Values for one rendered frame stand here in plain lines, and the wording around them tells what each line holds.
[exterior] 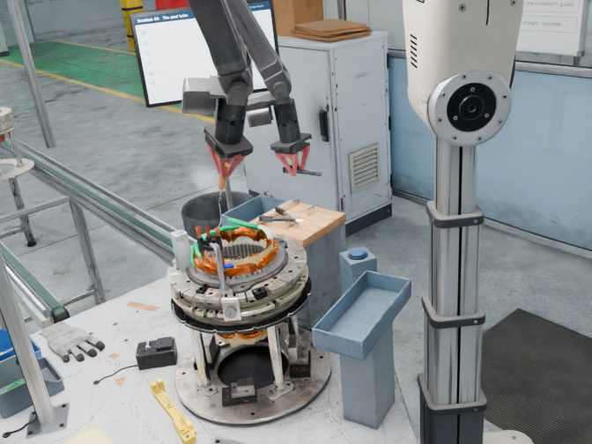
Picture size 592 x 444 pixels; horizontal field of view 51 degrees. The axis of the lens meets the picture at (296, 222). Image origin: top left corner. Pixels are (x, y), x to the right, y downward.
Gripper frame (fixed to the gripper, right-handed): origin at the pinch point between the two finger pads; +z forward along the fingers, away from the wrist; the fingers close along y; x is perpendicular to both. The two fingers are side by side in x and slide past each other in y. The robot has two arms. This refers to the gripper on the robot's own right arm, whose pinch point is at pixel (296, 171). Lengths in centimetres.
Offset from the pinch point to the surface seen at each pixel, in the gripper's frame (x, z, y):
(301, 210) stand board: -0.4, 11.8, 0.6
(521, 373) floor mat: 25, 125, -84
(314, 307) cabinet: 9.9, 33.1, 13.7
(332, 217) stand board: 9.7, 12.4, -0.2
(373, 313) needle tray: 41, 16, 28
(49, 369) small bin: -38, 33, 67
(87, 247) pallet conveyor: -176, 72, -18
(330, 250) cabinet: 10.5, 20.5, 3.8
